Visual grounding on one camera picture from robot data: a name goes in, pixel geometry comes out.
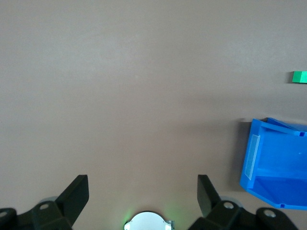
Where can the green cube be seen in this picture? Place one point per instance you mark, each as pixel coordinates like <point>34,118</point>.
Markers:
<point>299,77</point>

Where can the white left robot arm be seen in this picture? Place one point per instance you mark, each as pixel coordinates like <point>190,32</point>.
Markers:
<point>147,221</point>

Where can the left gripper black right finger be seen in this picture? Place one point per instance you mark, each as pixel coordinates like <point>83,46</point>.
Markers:
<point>223,215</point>

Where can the blue plastic storage bin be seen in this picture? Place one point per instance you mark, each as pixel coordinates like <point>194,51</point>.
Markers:
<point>278,167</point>

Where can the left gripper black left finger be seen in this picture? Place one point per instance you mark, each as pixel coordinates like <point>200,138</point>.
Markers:
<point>48,215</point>

